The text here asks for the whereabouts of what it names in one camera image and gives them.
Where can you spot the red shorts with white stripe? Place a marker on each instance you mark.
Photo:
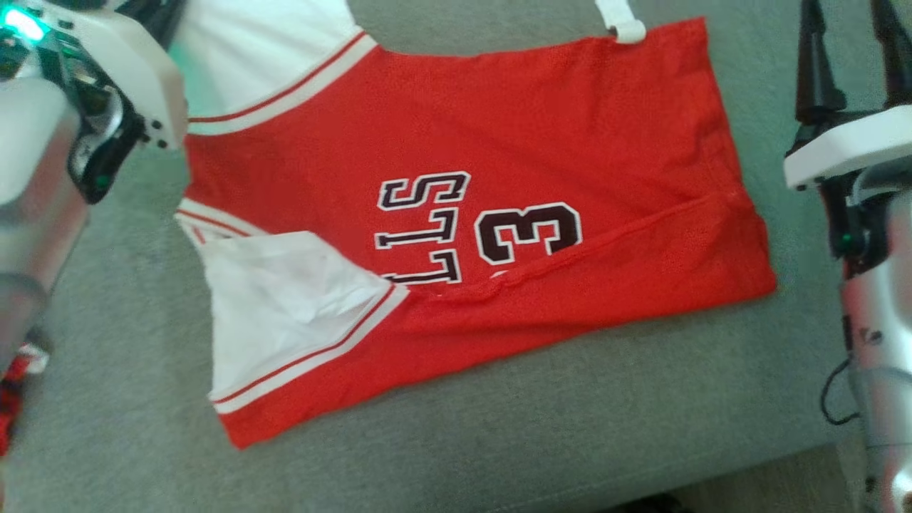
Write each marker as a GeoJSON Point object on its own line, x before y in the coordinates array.
{"type": "Point", "coordinates": [14, 399]}

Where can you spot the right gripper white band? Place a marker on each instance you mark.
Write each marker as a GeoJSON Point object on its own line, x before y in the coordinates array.
{"type": "Point", "coordinates": [848, 149]}

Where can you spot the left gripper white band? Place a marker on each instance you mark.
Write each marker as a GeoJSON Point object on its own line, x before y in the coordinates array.
{"type": "Point", "coordinates": [107, 71]}

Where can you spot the grey fabric sofa seat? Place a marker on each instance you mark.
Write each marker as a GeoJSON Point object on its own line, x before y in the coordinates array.
{"type": "Point", "coordinates": [499, 427]}

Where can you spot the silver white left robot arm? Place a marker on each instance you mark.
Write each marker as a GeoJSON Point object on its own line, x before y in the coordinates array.
{"type": "Point", "coordinates": [28, 178]}

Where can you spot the red white basketball jersey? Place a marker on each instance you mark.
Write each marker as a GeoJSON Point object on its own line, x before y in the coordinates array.
{"type": "Point", "coordinates": [499, 128]}

